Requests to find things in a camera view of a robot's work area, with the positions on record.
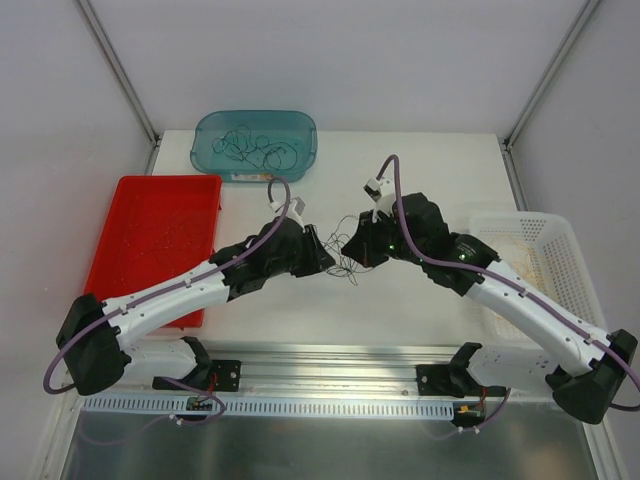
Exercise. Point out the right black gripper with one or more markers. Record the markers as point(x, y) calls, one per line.
point(364, 245)

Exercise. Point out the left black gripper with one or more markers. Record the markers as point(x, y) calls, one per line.
point(310, 251)

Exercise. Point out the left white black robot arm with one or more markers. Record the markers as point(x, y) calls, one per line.
point(102, 343)

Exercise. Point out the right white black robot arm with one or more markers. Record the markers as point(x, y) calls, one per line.
point(581, 367)

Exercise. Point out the teal plastic tub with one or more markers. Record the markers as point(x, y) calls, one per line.
point(255, 145)

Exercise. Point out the white perforated plastic basket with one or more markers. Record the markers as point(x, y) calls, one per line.
point(543, 250)

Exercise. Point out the red plastic tray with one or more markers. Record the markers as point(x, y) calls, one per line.
point(157, 227)

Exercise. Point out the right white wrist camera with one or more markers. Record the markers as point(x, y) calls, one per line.
point(382, 192)

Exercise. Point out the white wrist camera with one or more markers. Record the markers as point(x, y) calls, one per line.
point(293, 209)
point(382, 192)

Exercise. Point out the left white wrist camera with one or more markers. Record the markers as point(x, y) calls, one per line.
point(293, 209)

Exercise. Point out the white slotted cable duct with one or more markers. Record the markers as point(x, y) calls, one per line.
point(272, 407)

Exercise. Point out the right aluminium frame post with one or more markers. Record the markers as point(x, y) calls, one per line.
point(568, 43)

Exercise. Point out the aluminium frame post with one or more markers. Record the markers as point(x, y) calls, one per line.
point(568, 43)
point(101, 37)

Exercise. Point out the left aluminium frame post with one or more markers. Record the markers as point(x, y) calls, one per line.
point(101, 37)

